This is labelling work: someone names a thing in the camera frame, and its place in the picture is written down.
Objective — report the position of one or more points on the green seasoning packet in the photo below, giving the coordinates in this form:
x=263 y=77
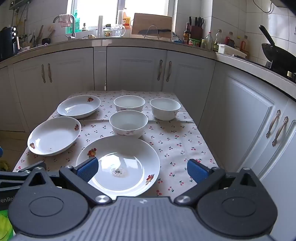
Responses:
x=194 y=42

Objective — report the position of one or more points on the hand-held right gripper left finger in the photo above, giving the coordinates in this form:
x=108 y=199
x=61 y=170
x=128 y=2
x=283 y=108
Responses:
x=89 y=168

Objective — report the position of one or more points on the clear glass bottle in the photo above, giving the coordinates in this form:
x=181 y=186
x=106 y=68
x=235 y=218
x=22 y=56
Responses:
x=209 y=41

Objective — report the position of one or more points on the glass teapot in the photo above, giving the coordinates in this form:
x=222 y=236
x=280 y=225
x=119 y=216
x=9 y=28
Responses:
x=118 y=30

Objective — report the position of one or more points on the orange labelled bottle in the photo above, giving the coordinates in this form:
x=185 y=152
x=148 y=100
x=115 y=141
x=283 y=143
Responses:
x=126 y=19

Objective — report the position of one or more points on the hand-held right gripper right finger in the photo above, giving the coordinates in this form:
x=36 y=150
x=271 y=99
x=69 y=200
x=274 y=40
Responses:
x=196 y=171

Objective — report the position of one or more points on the clear oil bottle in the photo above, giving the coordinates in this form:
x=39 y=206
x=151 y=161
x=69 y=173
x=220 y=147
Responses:
x=217 y=39

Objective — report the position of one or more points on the yellow green plastic bag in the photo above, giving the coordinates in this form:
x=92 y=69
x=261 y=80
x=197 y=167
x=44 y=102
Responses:
x=4 y=165

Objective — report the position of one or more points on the teal dish soap bottle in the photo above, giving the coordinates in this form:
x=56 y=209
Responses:
x=77 y=23

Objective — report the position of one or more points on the small seasoning jar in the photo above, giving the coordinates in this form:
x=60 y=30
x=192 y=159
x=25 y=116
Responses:
x=203 y=44

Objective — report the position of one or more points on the kitchen window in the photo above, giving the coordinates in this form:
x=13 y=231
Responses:
x=97 y=9

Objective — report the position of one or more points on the tall white bottle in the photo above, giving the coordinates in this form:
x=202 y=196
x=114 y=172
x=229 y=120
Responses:
x=100 y=26

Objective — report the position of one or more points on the glass jar with print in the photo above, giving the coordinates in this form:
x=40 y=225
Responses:
x=107 y=31

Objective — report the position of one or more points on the black wok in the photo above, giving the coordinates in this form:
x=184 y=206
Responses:
x=277 y=54

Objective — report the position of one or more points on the black countertop appliance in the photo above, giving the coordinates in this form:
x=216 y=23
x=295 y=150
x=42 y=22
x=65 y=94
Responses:
x=7 y=44

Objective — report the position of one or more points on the small black ladle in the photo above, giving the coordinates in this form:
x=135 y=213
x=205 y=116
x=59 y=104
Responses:
x=46 y=41

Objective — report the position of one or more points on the dark knife block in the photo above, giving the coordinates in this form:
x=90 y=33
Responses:
x=196 y=31

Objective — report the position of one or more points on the green printed bag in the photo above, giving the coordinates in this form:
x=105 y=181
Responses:
x=5 y=226

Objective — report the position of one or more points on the black kitchen knife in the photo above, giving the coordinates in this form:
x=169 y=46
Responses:
x=157 y=31

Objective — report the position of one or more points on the white plate with fruit print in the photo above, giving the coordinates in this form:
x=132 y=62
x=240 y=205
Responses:
x=78 y=107
x=124 y=150
x=53 y=136

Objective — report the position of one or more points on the orange oil bottle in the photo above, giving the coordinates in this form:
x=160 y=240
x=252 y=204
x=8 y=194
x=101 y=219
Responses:
x=244 y=44

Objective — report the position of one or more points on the dark sauce bottle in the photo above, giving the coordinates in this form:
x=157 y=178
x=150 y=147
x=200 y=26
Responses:
x=186 y=34

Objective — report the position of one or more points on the wooden spatula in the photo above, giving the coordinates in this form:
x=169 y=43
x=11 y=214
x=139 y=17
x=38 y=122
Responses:
x=39 y=33

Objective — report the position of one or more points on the wooden cutting board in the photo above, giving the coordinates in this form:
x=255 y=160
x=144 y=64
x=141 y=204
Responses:
x=151 y=20

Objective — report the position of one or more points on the red seasoning bottle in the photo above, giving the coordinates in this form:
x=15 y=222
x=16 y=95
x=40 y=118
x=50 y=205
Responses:
x=230 y=41

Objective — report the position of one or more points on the pink dish cloth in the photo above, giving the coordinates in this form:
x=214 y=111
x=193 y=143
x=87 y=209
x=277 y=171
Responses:
x=64 y=20

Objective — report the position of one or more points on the cherry printed tablecloth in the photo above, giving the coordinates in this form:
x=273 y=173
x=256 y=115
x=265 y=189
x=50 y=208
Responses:
x=173 y=139

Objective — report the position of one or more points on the blue and white plastic bag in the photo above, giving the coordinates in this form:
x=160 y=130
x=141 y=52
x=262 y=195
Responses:
x=177 y=38

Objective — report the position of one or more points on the white rectangular container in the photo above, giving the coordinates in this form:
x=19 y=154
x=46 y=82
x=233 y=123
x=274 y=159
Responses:
x=231 y=50

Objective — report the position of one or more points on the white bowl with pink print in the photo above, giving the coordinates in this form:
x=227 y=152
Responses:
x=128 y=120
x=165 y=111
x=129 y=103

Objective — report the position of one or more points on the metal kitchen faucet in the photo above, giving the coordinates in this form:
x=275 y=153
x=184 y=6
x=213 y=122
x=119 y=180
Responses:
x=73 y=27

